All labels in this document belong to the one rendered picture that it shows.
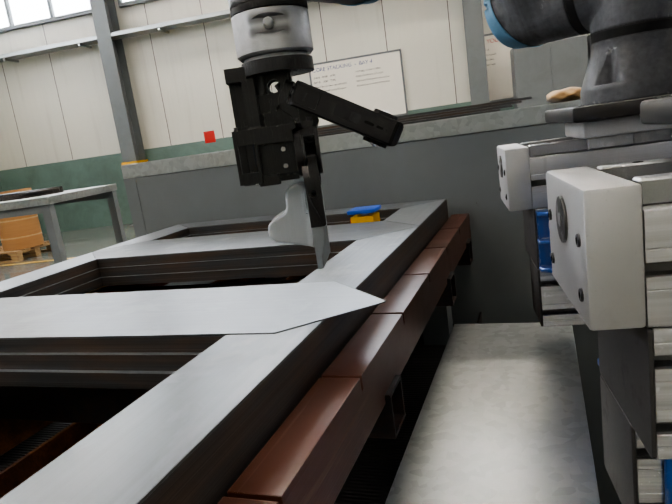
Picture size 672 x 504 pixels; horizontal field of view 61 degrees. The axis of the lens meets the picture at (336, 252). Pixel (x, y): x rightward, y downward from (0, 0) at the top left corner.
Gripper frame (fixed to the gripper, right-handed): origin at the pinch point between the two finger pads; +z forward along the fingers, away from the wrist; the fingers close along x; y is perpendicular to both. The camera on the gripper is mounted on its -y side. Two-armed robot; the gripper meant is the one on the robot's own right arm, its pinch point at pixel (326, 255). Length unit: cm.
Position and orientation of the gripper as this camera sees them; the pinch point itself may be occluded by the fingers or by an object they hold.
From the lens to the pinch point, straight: 60.2
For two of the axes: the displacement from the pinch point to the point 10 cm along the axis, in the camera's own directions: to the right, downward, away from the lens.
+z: 1.4, 9.7, 2.0
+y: -9.9, 1.4, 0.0
